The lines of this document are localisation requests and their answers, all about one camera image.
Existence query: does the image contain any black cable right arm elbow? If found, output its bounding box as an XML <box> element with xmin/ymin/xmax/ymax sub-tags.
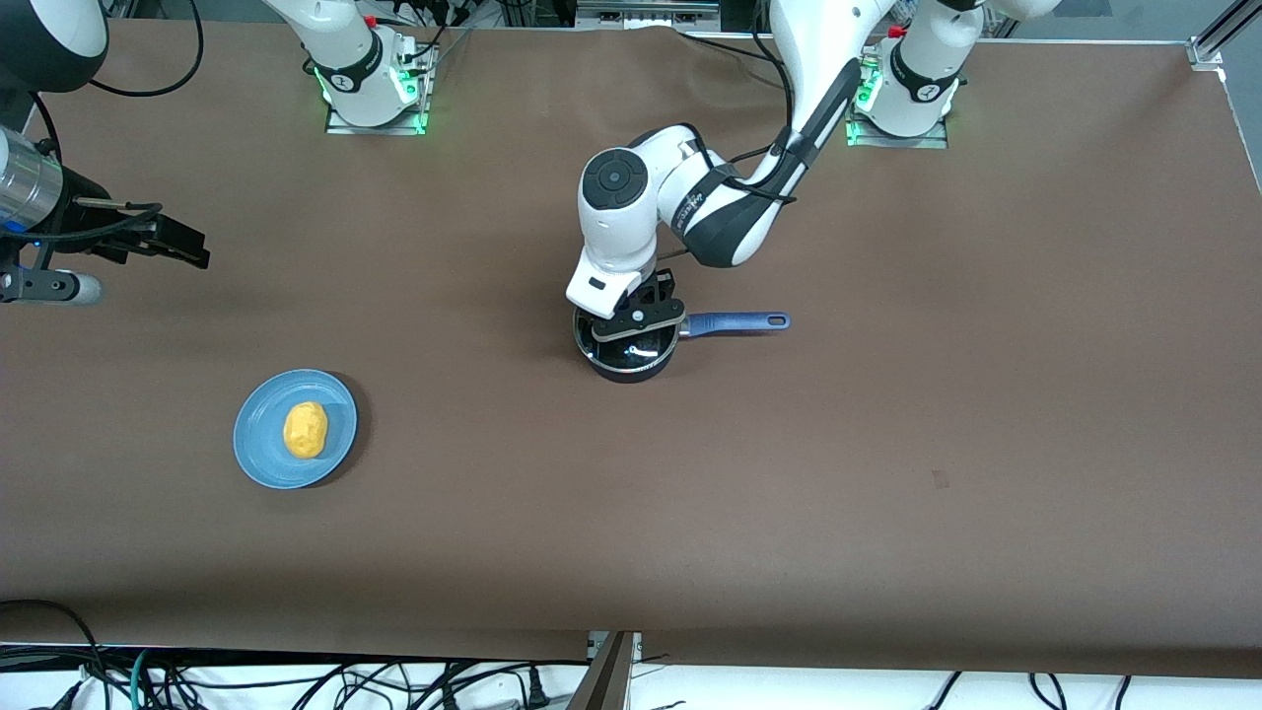
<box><xmin>89</xmin><ymin>0</ymin><xmax>205</xmax><ymax>99</ymax></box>

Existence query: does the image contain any blue round plate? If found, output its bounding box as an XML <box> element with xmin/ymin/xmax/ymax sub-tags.
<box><xmin>233</xmin><ymin>369</ymin><xmax>359</xmax><ymax>490</ymax></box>

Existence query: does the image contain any aluminium profile post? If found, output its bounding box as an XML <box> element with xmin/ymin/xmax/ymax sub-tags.
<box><xmin>565</xmin><ymin>630</ymin><xmax>644</xmax><ymax>710</ymax></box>

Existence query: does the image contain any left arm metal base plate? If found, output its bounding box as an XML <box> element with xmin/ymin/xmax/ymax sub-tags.
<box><xmin>843</xmin><ymin>51</ymin><xmax>951</xmax><ymax>151</ymax></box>

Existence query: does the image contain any black floor cable with plug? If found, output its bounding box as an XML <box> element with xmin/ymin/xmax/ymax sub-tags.
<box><xmin>296</xmin><ymin>657</ymin><xmax>593</xmax><ymax>710</ymax></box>

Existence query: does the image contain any black looped floor cable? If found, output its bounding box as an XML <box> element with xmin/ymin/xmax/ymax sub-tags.
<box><xmin>0</xmin><ymin>598</ymin><xmax>111</xmax><ymax>710</ymax></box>

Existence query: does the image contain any black cable across table cover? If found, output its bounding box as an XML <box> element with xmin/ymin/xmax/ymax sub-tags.
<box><xmin>678</xmin><ymin>28</ymin><xmax>790</xmax><ymax>75</ymax></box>

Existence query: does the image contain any aluminium corner frame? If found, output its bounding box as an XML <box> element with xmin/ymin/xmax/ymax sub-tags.
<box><xmin>1186</xmin><ymin>0</ymin><xmax>1262</xmax><ymax>72</ymax></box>

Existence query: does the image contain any glass lid with blue knob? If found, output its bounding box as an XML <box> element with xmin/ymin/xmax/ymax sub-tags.
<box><xmin>576</xmin><ymin>306</ymin><xmax>681</xmax><ymax>369</ymax></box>

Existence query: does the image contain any yellow potato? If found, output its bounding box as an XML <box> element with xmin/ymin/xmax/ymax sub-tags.
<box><xmin>283</xmin><ymin>400</ymin><xmax>329</xmax><ymax>461</ymax></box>

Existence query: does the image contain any brown table cover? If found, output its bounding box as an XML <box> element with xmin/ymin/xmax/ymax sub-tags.
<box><xmin>0</xmin><ymin>20</ymin><xmax>1262</xmax><ymax>681</ymax></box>

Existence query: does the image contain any metal frame bracket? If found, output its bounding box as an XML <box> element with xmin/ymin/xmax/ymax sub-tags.
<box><xmin>575</xmin><ymin>0</ymin><xmax>723</xmax><ymax>33</ymax></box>

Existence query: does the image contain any dark pot with blue handle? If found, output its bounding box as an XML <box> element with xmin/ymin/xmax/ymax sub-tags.
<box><xmin>573</xmin><ymin>302</ymin><xmax>793</xmax><ymax>385</ymax></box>

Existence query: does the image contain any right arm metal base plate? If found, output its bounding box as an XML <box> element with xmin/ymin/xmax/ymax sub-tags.
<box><xmin>323</xmin><ymin>37</ymin><xmax>437</xmax><ymax>137</ymax></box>

